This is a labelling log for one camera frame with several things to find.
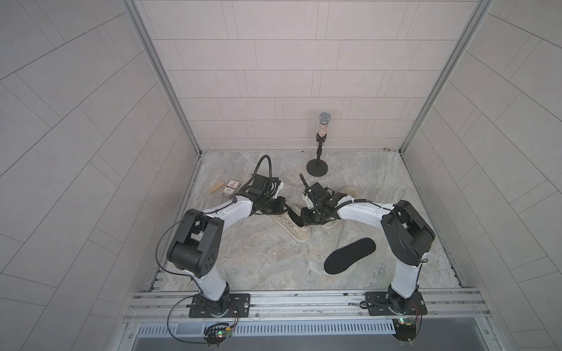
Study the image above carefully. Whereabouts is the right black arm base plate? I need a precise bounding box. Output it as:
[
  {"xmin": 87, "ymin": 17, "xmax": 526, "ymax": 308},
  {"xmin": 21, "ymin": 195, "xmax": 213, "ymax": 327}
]
[{"xmin": 359, "ymin": 290, "xmax": 427, "ymax": 316}]

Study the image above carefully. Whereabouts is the small printed card box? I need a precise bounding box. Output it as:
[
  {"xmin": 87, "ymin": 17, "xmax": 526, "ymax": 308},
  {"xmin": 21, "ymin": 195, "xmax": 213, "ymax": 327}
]
[{"xmin": 222, "ymin": 179, "xmax": 241, "ymax": 197}]

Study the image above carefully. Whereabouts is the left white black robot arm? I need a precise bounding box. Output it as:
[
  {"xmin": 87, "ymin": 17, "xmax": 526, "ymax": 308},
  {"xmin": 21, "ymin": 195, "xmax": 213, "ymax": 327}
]
[{"xmin": 166, "ymin": 175, "xmax": 287, "ymax": 316}]

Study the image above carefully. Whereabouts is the controller board with cables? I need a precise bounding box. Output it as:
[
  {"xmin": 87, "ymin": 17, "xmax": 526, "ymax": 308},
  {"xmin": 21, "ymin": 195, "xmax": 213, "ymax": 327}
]
[
  {"xmin": 203, "ymin": 323, "xmax": 233, "ymax": 347},
  {"xmin": 392, "ymin": 317, "xmax": 418, "ymax": 343}
]

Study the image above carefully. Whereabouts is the small wooden block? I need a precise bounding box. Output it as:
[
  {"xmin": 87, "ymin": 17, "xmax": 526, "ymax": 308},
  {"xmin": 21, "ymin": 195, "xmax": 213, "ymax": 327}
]
[{"xmin": 210, "ymin": 181, "xmax": 225, "ymax": 193}]

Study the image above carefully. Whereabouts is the right controller board with cables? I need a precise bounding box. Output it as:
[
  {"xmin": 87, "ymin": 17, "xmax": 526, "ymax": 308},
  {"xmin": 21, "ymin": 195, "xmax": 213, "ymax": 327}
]
[{"xmin": 392, "ymin": 317, "xmax": 418, "ymax": 343}]

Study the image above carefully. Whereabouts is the aluminium mounting rail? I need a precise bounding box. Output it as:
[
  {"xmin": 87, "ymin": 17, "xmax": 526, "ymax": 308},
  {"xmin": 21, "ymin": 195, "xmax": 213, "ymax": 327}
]
[{"xmin": 124, "ymin": 288, "xmax": 491, "ymax": 323}]

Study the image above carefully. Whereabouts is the white perforated vent strip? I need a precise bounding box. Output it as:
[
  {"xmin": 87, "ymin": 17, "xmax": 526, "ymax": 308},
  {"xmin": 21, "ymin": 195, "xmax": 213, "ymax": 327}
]
[{"xmin": 137, "ymin": 320, "xmax": 396, "ymax": 338}]

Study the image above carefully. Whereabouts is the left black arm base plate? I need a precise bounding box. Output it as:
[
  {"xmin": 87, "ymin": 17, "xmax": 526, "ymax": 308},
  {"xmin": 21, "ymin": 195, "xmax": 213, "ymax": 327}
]
[{"xmin": 189, "ymin": 293, "xmax": 251, "ymax": 318}]

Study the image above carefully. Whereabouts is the black insole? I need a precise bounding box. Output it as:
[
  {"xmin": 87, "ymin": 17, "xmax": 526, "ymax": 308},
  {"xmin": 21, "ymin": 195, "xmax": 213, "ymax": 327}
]
[{"xmin": 324, "ymin": 238, "xmax": 376, "ymax": 275}]

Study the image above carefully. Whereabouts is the left controller board with cables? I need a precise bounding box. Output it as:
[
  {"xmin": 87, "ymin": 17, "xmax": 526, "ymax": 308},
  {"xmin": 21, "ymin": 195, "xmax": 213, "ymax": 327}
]
[{"xmin": 203, "ymin": 323, "xmax": 233, "ymax": 347}]

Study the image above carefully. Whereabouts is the black microphone stand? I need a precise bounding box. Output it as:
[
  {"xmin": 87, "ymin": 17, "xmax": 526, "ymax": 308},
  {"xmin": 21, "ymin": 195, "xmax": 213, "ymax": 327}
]
[{"xmin": 307, "ymin": 112, "xmax": 332, "ymax": 177}]

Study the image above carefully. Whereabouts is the cream canvas sneaker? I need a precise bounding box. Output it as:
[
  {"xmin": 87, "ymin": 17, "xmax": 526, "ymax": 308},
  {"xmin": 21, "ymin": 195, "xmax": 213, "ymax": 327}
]
[
  {"xmin": 272, "ymin": 212, "xmax": 312, "ymax": 243},
  {"xmin": 320, "ymin": 185, "xmax": 359, "ymax": 229}
]

